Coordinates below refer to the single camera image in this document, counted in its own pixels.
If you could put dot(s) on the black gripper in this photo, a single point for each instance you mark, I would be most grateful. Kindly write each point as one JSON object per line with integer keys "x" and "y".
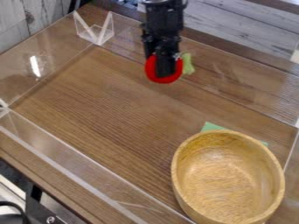
{"x": 161, "y": 27}

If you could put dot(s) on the red plush tomato toy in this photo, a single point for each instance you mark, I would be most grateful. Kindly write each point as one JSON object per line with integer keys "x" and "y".
{"x": 183, "y": 67}

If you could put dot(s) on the green cloth piece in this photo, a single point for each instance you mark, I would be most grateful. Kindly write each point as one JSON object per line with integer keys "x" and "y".
{"x": 211, "y": 126}

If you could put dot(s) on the wooden oval bowl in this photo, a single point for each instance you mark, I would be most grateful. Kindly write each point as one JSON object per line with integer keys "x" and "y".
{"x": 227, "y": 178}

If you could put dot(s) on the clear acrylic corner bracket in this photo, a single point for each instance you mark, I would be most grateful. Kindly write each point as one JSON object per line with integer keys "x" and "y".
{"x": 94, "y": 34}

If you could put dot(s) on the clear acrylic tray wall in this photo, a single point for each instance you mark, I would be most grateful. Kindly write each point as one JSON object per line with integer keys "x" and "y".
{"x": 90, "y": 130}

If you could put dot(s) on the black metal table mount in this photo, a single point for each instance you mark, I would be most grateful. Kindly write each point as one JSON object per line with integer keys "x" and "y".
{"x": 37, "y": 213}

